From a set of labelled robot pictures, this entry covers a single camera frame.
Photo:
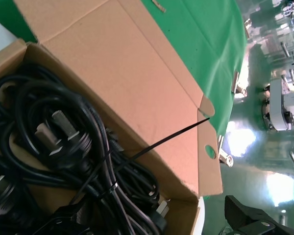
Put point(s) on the short wooden piece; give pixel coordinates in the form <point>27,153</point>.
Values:
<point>159,5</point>

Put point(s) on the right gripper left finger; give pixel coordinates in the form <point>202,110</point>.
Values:
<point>61,225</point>

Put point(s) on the brown cardboard box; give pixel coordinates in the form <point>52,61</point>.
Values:
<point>112,73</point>

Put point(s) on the silver binder clip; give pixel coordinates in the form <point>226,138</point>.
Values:
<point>236,82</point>
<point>221,147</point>

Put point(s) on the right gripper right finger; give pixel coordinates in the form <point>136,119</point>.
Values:
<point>259,226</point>

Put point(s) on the green table cloth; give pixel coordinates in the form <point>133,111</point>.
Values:
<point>205,49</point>

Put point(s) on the grey machine cabinet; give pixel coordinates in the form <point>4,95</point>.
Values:
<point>276,105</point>

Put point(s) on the metal equipment rack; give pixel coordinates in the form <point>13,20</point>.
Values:
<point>291,14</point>

